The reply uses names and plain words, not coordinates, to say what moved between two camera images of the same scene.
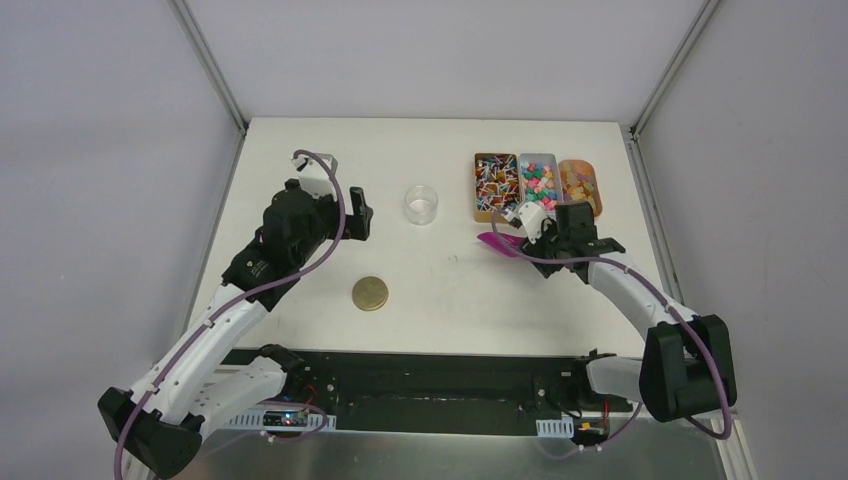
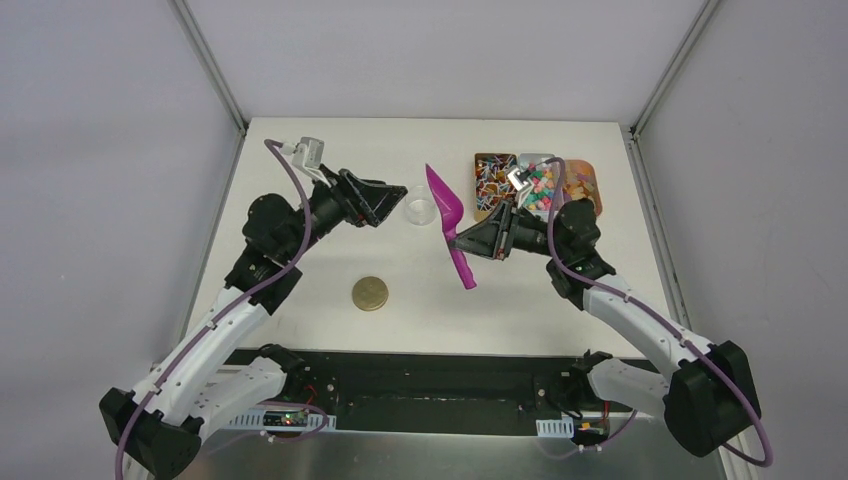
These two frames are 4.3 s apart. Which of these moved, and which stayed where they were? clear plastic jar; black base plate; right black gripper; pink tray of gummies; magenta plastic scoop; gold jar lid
Moved: right black gripper; magenta plastic scoop
Stayed: pink tray of gummies; clear plastic jar; black base plate; gold jar lid
